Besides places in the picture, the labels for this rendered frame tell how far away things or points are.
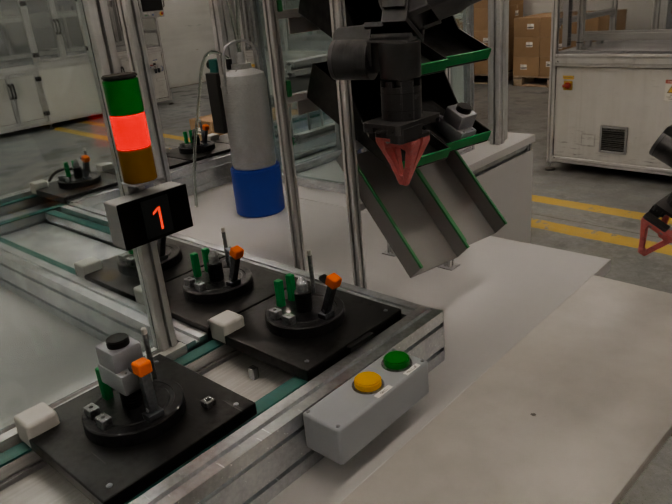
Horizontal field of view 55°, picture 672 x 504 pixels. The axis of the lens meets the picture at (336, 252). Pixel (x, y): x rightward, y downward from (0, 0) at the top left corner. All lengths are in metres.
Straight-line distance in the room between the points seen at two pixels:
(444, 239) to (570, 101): 4.10
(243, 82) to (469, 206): 0.84
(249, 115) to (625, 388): 1.29
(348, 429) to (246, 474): 0.15
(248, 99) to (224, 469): 1.31
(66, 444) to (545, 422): 0.69
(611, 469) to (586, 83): 4.44
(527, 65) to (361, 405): 8.87
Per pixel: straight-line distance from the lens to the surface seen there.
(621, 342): 1.31
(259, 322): 1.16
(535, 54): 9.57
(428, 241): 1.29
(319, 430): 0.92
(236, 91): 1.97
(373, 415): 0.95
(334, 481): 0.97
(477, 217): 1.42
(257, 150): 2.00
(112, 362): 0.91
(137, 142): 1.00
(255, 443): 0.89
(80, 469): 0.92
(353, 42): 0.94
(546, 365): 1.21
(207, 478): 0.86
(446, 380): 1.16
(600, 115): 5.27
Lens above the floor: 1.50
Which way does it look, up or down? 22 degrees down
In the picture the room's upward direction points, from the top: 5 degrees counter-clockwise
